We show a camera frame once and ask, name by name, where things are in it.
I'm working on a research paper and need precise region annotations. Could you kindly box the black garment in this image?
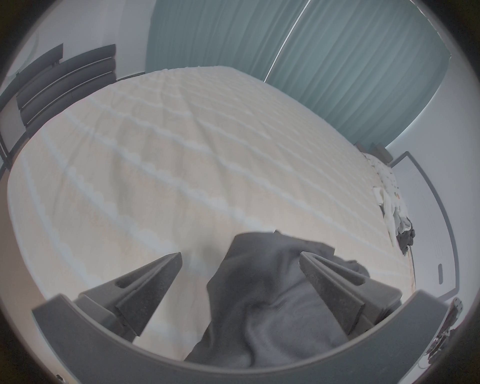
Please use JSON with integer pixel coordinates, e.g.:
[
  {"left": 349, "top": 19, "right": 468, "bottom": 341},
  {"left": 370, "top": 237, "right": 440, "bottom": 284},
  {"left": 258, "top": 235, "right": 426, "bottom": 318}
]
[{"left": 395, "top": 221, "right": 417, "bottom": 256}]

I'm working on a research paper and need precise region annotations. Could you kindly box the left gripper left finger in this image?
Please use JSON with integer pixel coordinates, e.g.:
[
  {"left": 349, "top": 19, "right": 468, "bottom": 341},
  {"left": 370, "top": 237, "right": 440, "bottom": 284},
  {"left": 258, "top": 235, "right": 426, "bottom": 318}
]
[{"left": 77, "top": 252, "right": 183, "bottom": 337}]

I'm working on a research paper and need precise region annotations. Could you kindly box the white printed pillow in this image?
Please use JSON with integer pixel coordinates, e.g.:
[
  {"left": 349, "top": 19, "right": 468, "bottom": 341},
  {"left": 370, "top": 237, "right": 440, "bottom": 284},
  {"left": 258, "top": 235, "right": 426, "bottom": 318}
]
[{"left": 363, "top": 153, "right": 403, "bottom": 199}]

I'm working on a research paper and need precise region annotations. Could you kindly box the pile of clothes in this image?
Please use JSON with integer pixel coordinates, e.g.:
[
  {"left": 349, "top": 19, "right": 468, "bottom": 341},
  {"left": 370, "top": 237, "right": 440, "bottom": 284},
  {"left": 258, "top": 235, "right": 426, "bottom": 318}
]
[{"left": 373, "top": 185, "right": 413, "bottom": 245}]

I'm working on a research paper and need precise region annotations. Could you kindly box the grey bedside table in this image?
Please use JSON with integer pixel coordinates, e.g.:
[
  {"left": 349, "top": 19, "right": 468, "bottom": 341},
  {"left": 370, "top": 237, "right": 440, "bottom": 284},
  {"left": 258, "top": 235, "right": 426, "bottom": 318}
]
[{"left": 354, "top": 142, "right": 393, "bottom": 164}]

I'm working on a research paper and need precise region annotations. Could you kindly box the bed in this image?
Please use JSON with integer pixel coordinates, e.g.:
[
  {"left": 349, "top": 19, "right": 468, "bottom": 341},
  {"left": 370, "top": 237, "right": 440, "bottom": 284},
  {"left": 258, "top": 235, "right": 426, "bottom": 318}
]
[{"left": 5, "top": 65, "right": 460, "bottom": 361}]

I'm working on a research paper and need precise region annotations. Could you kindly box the black T-shirt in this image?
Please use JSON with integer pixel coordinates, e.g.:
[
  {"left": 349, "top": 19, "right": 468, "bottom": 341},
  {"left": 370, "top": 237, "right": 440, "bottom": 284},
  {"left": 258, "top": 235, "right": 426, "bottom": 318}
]
[{"left": 185, "top": 230, "right": 372, "bottom": 369}]

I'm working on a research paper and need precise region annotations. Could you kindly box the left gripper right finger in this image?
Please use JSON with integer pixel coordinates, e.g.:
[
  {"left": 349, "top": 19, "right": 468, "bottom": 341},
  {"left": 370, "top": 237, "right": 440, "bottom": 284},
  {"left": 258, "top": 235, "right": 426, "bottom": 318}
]
[{"left": 299, "top": 251, "right": 404, "bottom": 337}]

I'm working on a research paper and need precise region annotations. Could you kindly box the black chest of drawers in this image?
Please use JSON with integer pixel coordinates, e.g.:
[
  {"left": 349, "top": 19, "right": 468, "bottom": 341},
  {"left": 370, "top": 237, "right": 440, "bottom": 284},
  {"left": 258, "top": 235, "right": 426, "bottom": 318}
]
[{"left": 0, "top": 43, "right": 118, "bottom": 130}]

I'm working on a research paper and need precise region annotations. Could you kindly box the blue-green curtain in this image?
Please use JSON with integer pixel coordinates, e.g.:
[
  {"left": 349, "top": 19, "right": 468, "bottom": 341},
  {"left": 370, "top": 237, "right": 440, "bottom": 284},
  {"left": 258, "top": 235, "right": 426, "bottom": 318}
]
[
  {"left": 264, "top": 0, "right": 452, "bottom": 145},
  {"left": 144, "top": 0, "right": 312, "bottom": 82}
]

